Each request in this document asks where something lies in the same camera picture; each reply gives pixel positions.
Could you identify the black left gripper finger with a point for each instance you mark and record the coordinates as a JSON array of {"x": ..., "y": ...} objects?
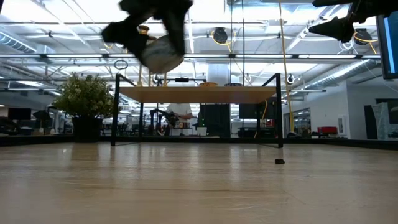
[
  {"x": 178, "y": 28},
  {"x": 130, "y": 31}
]

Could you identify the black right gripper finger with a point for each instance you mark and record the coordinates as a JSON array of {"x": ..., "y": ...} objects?
[
  {"x": 335, "y": 2},
  {"x": 339, "y": 29}
]

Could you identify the brass candlestick holder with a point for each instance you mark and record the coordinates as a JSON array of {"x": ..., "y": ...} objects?
[
  {"x": 164, "y": 81},
  {"x": 143, "y": 30}
]

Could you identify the white cloth bundle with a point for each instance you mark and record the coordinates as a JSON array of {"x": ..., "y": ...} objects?
[{"x": 161, "y": 56}]

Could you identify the yellow candle jar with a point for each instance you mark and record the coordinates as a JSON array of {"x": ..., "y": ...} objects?
[{"x": 208, "y": 84}]

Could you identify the purple mosaic candle jar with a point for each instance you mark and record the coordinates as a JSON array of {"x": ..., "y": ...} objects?
[{"x": 233, "y": 85}]

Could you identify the black background robot arm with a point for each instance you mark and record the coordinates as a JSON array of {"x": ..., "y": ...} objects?
[{"x": 171, "y": 118}]

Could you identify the black computer monitor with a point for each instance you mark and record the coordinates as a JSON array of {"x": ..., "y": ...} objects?
[{"x": 387, "y": 46}]

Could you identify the small round ceiling reel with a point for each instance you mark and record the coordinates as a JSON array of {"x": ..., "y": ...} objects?
[
  {"x": 155, "y": 77},
  {"x": 290, "y": 79}
]

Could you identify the potted green plant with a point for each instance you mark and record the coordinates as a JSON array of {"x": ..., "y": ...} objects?
[{"x": 85, "y": 96}]

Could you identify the person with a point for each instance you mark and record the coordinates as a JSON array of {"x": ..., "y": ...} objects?
[{"x": 180, "y": 109}]

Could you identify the black cabinet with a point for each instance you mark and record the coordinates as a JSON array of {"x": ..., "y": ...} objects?
[{"x": 214, "y": 119}]

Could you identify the translucent plastic sheet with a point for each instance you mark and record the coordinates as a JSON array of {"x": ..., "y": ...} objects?
[{"x": 382, "y": 119}]

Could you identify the red storage box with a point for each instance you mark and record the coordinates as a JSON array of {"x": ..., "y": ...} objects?
[{"x": 327, "y": 130}]

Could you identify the small white bin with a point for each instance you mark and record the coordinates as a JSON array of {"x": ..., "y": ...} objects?
[{"x": 201, "y": 130}]

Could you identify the black background monitor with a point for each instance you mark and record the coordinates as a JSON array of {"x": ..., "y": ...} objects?
[{"x": 19, "y": 114}]

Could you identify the small black piece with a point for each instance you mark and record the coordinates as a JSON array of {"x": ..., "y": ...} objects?
[{"x": 279, "y": 161}]

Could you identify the grey ceiling air duct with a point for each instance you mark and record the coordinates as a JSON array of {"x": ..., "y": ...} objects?
[
  {"x": 15, "y": 43},
  {"x": 342, "y": 73}
]

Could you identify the black overhead camera gantry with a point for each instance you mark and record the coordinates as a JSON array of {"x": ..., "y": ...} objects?
[{"x": 182, "y": 80}]

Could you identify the wooden shelf black metal frame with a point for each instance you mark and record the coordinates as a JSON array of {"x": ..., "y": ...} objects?
[{"x": 199, "y": 95}]

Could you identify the white wall poster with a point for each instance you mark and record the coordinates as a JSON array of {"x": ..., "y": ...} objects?
[{"x": 342, "y": 125}]

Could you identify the black metal table frame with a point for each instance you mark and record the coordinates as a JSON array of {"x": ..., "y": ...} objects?
[{"x": 46, "y": 140}]

